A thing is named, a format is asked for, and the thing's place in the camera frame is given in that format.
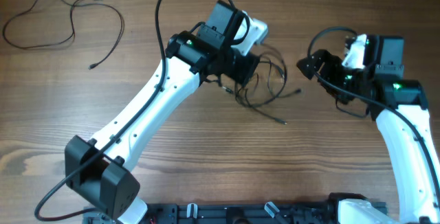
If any black USB cable bundle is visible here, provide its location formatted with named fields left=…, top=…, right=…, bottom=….
left=221, top=43, right=303, bottom=126

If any black separated USB cable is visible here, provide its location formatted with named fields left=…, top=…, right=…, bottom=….
left=2, top=0, right=125, bottom=71

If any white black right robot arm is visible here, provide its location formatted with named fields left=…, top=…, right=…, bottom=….
left=296, top=34, right=439, bottom=223

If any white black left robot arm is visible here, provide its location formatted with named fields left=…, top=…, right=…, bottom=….
left=65, top=1, right=269, bottom=223

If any black left camera cable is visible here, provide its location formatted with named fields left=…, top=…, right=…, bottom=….
left=34, top=0, right=252, bottom=222

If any black camera cable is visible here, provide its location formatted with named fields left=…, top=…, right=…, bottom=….
left=307, top=26, right=440, bottom=197
left=34, top=0, right=252, bottom=222

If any black right camera cable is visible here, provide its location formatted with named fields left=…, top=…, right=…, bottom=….
left=307, top=26, right=440, bottom=197

